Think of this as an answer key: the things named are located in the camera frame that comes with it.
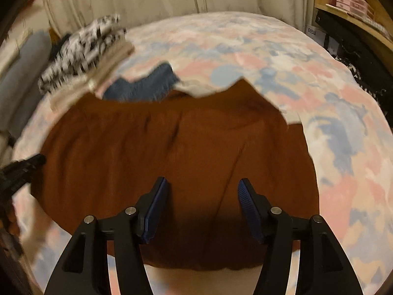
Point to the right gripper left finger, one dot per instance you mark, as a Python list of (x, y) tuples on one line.
[(83, 265)]

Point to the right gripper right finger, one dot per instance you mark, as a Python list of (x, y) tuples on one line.
[(324, 267)]

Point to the rust brown garment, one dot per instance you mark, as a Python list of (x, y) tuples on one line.
[(103, 155)]

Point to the blue denim jacket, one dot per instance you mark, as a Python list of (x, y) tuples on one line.
[(152, 87)]

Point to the grey pillow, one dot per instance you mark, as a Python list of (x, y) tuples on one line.
[(20, 94)]

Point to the floral bedspread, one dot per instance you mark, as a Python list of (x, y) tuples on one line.
[(346, 132)]

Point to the black white patterned folded duvet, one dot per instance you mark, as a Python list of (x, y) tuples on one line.
[(84, 61)]

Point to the wooden bookshelf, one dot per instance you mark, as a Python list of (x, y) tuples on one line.
[(378, 31)]

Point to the pink drawer organizer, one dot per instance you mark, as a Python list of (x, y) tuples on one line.
[(360, 8)]

